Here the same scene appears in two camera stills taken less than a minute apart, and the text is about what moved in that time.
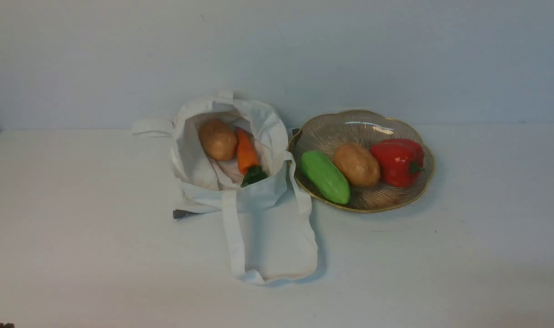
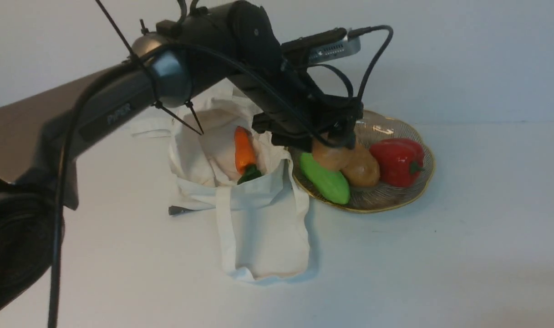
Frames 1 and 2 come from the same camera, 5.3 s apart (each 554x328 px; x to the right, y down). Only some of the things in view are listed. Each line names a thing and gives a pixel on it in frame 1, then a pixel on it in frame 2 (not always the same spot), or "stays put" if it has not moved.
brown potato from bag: [219, 140] -> [338, 157]
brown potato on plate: [358, 163] stays put
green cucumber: [326, 178] stays put
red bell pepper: [400, 161] stays put
